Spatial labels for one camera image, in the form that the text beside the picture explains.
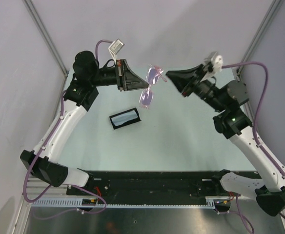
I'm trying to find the pink purple sunglasses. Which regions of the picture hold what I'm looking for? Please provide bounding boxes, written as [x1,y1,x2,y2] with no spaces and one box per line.
[139,65,167,109]

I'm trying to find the black glasses case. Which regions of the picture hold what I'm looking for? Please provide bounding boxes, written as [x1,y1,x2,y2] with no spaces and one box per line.
[109,108,141,130]

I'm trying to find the white slotted cable duct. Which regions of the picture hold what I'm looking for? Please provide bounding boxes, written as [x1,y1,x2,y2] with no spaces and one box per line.
[30,196,217,209]

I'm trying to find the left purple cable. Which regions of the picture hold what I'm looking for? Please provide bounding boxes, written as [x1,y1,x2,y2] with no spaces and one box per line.
[22,39,108,220]

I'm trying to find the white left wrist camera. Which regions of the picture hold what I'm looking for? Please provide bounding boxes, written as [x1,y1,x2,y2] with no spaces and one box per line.
[108,39,124,62]

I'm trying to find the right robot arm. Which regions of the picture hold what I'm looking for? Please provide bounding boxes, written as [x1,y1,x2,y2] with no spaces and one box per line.
[165,64,285,216]

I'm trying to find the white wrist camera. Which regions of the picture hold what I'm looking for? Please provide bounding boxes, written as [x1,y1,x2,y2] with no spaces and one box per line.
[201,51,224,82]
[108,39,124,62]

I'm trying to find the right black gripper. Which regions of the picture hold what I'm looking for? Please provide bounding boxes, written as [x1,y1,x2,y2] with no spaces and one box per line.
[165,64,226,113]

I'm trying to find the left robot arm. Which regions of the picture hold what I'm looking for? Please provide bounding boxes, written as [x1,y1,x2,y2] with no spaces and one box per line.
[20,51,148,195]

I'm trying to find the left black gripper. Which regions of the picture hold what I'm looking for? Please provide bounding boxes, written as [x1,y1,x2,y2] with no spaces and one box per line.
[89,59,149,91]

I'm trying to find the light blue cleaning cloth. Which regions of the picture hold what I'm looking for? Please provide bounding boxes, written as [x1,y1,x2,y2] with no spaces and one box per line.
[111,110,137,126]

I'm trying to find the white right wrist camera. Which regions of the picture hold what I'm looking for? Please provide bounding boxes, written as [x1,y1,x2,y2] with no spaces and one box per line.
[201,51,224,82]

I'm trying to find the aluminium corner post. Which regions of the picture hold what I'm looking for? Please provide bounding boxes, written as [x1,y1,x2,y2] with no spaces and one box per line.
[22,0,69,78]
[236,0,284,74]

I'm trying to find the left aluminium corner post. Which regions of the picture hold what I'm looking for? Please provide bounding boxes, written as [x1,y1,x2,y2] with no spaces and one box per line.
[22,0,69,78]

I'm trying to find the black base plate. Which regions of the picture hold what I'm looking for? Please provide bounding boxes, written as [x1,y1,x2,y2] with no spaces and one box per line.
[36,170,272,212]

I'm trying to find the right aluminium corner post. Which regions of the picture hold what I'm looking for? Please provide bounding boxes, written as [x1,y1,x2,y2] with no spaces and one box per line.
[236,0,284,74]

